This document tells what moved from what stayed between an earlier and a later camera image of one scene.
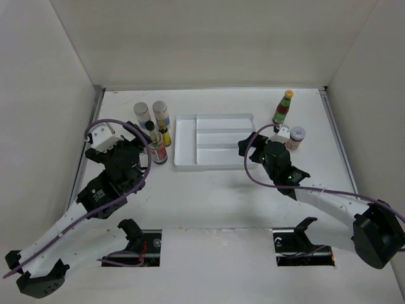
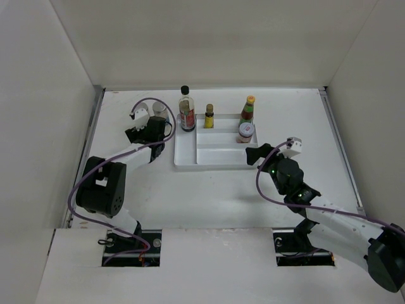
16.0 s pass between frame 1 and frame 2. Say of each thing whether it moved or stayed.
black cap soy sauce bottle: moved
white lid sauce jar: moved
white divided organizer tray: stayed
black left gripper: moved
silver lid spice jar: stayed
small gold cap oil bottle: moved
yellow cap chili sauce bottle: moved
